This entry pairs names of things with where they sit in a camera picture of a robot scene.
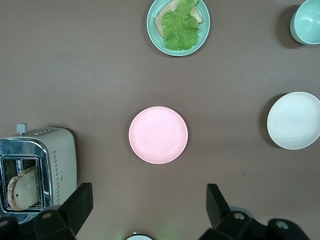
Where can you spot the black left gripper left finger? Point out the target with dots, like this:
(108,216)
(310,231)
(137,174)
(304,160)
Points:
(75,207)

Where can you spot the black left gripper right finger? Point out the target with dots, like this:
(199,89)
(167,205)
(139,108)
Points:
(220,210)

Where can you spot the pink round plate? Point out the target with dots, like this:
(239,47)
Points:
(158,135)

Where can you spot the cream and chrome toaster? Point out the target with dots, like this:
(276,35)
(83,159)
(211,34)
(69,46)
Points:
(61,160)

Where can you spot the bread slice in toaster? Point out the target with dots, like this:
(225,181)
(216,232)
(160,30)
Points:
(23,188)

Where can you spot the white round object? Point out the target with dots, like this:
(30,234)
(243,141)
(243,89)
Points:
(138,237)

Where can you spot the beige round bowl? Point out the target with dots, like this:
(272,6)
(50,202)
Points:
(293,120)

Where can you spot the light green plate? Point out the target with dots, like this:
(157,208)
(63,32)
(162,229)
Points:
(155,40)

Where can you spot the green lettuce leaf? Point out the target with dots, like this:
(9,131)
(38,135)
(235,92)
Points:
(180,28)

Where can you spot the toast slice under lettuce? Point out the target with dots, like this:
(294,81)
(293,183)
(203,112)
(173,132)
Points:
(159,20)

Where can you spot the light green cup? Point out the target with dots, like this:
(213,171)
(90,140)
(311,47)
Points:
(308,23)

